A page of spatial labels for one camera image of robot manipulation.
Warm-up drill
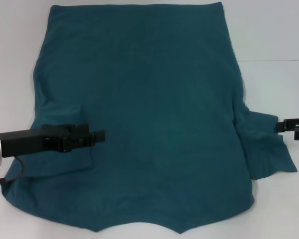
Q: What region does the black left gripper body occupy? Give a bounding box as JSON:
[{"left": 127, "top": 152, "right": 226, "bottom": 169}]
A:
[{"left": 0, "top": 123, "right": 73, "bottom": 158}]

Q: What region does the dark left arm cable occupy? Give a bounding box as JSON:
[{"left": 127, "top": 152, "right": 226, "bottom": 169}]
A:
[{"left": 0, "top": 156, "right": 24, "bottom": 186}]

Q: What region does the teal blue shirt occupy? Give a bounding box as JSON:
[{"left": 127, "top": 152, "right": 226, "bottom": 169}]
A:
[{"left": 1, "top": 2, "right": 299, "bottom": 235}]

